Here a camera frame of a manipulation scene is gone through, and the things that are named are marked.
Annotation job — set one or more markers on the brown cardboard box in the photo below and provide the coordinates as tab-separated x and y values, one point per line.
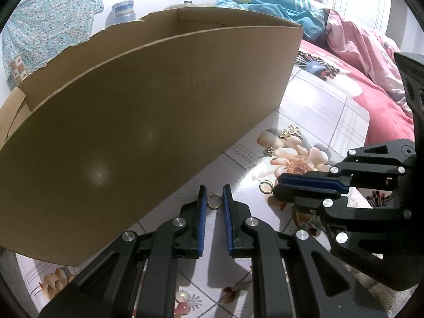
132	122

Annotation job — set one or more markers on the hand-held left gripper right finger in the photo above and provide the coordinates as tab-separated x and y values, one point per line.
228	222

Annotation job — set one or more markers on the blue patterned blanket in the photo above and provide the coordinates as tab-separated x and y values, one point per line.
281	6

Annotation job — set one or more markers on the blue floral hanging cloth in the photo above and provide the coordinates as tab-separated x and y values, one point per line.
49	16

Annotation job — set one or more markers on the pink floral blanket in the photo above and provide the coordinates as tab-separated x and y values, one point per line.
381	119

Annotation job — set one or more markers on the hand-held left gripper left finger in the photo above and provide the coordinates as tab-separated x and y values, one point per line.
200	218

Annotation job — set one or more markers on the pale pink quilt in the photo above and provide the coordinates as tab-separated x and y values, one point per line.
357	46

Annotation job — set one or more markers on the large gold earring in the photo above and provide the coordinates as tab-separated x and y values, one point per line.
290	128

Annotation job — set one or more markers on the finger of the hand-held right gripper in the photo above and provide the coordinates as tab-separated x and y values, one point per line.
298	197
308	182

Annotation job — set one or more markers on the blue water jug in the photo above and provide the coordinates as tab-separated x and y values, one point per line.
121	11

